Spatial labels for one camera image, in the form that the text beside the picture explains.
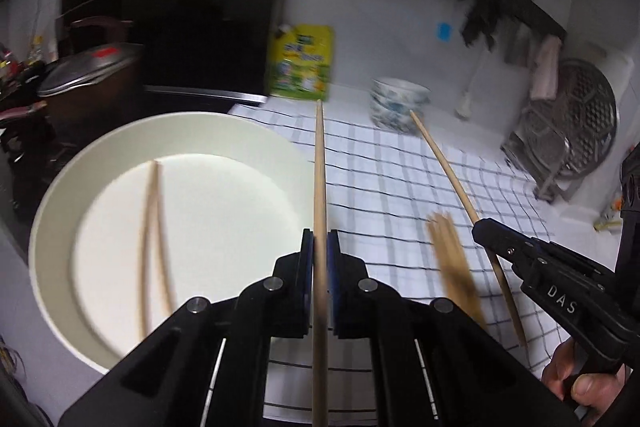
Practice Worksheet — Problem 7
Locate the dark brown cookware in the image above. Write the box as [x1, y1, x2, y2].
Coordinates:
[70, 17, 136, 52]

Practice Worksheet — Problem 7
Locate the white black checked cloth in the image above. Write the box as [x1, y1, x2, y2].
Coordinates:
[227, 99, 556, 418]

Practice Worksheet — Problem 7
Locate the black hanging cloth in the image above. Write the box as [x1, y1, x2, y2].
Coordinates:
[460, 0, 501, 52]

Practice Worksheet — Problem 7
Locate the metal rack stand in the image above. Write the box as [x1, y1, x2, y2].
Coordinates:
[500, 107, 581, 202]

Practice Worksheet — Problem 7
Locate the blue patterned ceramic bowl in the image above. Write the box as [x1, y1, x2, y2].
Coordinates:
[370, 94, 431, 116]
[371, 107, 426, 132]
[371, 77, 432, 102]

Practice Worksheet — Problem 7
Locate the white plug with cord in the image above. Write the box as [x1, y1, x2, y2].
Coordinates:
[454, 52, 488, 121]

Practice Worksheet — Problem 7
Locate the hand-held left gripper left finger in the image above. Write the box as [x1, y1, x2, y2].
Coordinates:
[59, 229, 317, 427]

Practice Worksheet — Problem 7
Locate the dark red pan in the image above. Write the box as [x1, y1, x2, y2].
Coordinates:
[0, 101, 48, 124]

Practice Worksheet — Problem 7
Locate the large white bowl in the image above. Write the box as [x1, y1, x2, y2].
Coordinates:
[28, 112, 326, 375]

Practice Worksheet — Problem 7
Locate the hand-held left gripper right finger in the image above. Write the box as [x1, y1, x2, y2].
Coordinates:
[326, 229, 581, 427]

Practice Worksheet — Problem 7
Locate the steel cleaver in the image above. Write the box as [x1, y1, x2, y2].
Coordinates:
[505, 29, 531, 68]

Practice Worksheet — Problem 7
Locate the yellow green detergent pouch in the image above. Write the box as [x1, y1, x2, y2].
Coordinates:
[267, 24, 337, 102]

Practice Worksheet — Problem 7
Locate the black glass cooktop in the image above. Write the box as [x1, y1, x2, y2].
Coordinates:
[0, 127, 51, 258]

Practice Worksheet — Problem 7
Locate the pink hanging cloth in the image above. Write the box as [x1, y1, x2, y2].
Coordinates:
[530, 34, 563, 102]

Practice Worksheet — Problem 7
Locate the bundle of wooden chopsticks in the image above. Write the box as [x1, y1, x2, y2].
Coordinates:
[426, 212, 488, 328]

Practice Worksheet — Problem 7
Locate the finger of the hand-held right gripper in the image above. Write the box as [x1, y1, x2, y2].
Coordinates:
[472, 218, 551, 280]

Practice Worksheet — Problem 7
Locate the brown cooking pot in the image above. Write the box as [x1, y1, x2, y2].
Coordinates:
[47, 62, 146, 130]

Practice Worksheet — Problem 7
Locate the grey pot lid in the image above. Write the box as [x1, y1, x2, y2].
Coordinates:
[37, 44, 146, 98]

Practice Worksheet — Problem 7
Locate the person's right hand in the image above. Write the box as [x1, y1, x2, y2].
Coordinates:
[541, 338, 630, 427]

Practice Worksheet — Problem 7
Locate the black range hood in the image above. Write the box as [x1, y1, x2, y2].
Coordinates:
[30, 0, 296, 102]

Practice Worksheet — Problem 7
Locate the wooden chopstick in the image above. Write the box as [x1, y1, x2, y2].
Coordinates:
[139, 160, 160, 339]
[409, 109, 528, 349]
[311, 99, 328, 427]

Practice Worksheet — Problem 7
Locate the round perforated steel steamer plate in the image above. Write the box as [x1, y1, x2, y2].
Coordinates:
[530, 59, 620, 180]

